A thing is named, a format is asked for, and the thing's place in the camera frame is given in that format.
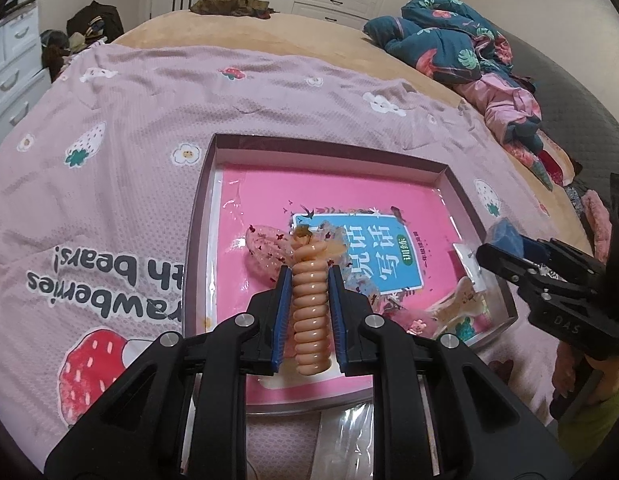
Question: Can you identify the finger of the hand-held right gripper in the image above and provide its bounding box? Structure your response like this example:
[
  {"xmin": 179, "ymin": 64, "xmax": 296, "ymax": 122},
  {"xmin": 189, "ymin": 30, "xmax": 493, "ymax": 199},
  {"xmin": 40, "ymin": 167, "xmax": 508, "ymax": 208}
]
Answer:
[
  {"xmin": 518, "ymin": 235, "xmax": 609, "ymax": 282},
  {"xmin": 475, "ymin": 242, "xmax": 545, "ymax": 288}
]

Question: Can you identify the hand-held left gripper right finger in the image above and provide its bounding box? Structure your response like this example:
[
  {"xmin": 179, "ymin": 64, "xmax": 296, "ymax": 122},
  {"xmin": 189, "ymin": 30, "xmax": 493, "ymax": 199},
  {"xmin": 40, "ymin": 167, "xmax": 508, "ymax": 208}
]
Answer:
[{"xmin": 328, "ymin": 266, "xmax": 575, "ymax": 480}]

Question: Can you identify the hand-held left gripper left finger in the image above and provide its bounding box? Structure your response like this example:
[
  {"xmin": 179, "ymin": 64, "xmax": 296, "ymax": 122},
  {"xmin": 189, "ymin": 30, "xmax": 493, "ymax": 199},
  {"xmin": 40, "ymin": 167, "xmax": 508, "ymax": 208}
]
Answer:
[{"xmin": 44, "ymin": 265, "xmax": 293, "ymax": 480}]

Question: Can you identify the orange spiral hair tie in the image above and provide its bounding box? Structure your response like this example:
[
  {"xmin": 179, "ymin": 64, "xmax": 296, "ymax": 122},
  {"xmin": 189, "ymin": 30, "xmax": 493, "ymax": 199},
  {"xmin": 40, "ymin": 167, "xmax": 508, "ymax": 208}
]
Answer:
[{"xmin": 286, "ymin": 225, "xmax": 340, "ymax": 376}]

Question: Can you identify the small blue box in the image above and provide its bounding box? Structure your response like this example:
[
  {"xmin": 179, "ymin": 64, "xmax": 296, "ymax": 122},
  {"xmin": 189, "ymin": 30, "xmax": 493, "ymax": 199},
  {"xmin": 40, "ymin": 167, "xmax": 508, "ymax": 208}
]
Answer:
[{"xmin": 484, "ymin": 217, "xmax": 523, "ymax": 253}]

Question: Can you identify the cream hair clip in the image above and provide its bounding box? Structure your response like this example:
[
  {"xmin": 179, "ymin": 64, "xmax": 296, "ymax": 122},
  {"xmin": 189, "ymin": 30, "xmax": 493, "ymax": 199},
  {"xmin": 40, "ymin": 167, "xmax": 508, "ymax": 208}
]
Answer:
[{"xmin": 429, "ymin": 280, "xmax": 490, "ymax": 331}]

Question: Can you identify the shallow brown cardboard box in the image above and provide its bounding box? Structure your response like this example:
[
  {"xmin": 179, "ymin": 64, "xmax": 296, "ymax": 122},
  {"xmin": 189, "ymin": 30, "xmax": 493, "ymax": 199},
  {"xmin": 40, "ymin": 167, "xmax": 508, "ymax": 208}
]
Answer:
[{"xmin": 182, "ymin": 133, "xmax": 519, "ymax": 413}]

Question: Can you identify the small clear earring packet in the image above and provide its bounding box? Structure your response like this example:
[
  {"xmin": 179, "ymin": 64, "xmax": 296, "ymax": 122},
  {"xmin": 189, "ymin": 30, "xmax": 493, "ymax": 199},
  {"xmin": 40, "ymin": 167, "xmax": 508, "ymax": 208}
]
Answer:
[{"xmin": 452, "ymin": 242, "xmax": 490, "ymax": 286}]

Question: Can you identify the pink plush toy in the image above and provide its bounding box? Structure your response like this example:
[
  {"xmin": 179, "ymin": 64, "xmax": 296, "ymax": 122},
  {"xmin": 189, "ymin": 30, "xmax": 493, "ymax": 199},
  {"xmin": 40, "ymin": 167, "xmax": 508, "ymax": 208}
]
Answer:
[{"xmin": 582, "ymin": 190, "xmax": 613, "ymax": 261}]

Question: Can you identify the red patterned cloth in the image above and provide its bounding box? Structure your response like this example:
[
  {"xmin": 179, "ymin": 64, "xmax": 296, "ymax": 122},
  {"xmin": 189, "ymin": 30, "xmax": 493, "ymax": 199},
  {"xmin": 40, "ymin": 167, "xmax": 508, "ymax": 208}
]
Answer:
[{"xmin": 504, "ymin": 130, "xmax": 575, "ymax": 191}]

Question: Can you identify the yellow-green cloth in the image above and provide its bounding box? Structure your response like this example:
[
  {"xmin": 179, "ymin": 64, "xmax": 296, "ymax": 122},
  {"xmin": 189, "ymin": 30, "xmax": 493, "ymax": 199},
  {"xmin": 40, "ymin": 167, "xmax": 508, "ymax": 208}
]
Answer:
[{"xmin": 559, "ymin": 385, "xmax": 619, "ymax": 461}]

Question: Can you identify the grey padded headboard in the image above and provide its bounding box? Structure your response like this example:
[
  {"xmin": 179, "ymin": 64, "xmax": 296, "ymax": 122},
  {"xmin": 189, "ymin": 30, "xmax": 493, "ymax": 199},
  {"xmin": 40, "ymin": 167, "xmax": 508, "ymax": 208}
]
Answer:
[{"xmin": 499, "ymin": 25, "xmax": 619, "ymax": 196}]

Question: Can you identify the teal floral quilt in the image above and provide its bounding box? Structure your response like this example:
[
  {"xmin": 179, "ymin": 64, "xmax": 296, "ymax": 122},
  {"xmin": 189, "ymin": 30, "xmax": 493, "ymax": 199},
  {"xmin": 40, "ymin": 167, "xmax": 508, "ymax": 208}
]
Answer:
[{"xmin": 364, "ymin": 0, "xmax": 555, "ymax": 191}]

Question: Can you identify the pink strawberry print blanket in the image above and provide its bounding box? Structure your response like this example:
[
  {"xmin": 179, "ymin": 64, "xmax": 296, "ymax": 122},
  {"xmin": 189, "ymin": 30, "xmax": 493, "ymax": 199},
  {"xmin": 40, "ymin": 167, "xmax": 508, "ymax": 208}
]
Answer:
[{"xmin": 0, "ymin": 42, "xmax": 590, "ymax": 436}]

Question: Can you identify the tan bed sheet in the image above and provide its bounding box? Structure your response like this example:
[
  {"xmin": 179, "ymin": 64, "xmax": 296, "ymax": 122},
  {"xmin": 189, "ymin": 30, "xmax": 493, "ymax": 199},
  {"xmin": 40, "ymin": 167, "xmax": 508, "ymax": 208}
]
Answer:
[{"xmin": 112, "ymin": 7, "xmax": 605, "ymax": 261}]

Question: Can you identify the dark camouflage clothes pile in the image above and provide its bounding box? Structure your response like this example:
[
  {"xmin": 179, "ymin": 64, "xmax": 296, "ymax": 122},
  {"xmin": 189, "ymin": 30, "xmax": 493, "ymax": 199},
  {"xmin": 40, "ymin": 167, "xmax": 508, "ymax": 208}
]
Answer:
[{"xmin": 189, "ymin": 0, "xmax": 272, "ymax": 18}]

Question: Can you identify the mixed clothes pile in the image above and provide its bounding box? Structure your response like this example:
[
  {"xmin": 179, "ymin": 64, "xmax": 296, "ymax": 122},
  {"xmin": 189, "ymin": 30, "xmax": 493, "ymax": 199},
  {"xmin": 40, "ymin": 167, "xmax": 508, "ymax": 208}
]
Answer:
[{"xmin": 42, "ymin": 30, "xmax": 95, "ymax": 76}]

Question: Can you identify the black bag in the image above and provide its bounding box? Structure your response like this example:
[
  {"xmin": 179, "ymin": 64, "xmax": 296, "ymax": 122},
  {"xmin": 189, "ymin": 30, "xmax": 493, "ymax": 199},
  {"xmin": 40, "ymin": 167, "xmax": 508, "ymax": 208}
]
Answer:
[{"xmin": 66, "ymin": 1, "xmax": 125, "ymax": 38}]

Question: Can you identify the white plastic drawer unit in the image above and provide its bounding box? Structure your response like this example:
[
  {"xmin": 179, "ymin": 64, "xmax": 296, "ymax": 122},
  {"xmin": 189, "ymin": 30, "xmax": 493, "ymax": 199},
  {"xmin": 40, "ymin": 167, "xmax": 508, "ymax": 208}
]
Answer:
[{"xmin": 0, "ymin": 2, "xmax": 52, "ymax": 136}]

